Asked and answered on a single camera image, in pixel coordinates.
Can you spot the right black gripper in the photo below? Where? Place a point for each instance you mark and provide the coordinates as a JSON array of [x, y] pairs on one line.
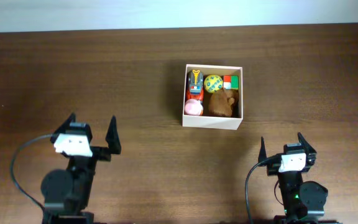
[[311, 155]]

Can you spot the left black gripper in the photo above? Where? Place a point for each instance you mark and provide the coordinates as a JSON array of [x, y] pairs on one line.
[[105, 152]]

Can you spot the pink cardboard box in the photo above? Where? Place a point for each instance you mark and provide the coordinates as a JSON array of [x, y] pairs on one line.
[[214, 122]]

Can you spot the brown plush toy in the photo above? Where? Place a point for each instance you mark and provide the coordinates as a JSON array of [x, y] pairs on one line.
[[223, 102]]

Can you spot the colourful puzzle cube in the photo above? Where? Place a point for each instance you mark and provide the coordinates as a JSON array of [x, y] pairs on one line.
[[231, 82]]

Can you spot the yellow lettered ball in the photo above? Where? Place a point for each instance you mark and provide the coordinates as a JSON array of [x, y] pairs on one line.
[[213, 83]]

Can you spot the white pink toy duck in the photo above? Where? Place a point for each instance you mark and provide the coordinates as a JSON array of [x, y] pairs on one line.
[[193, 107]]

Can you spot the red toy fire truck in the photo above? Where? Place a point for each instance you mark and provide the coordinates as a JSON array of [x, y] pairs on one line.
[[194, 88]]

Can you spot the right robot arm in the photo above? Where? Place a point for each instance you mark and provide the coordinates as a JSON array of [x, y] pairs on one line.
[[303, 202]]

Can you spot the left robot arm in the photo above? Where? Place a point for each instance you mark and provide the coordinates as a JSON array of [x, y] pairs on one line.
[[67, 191]]

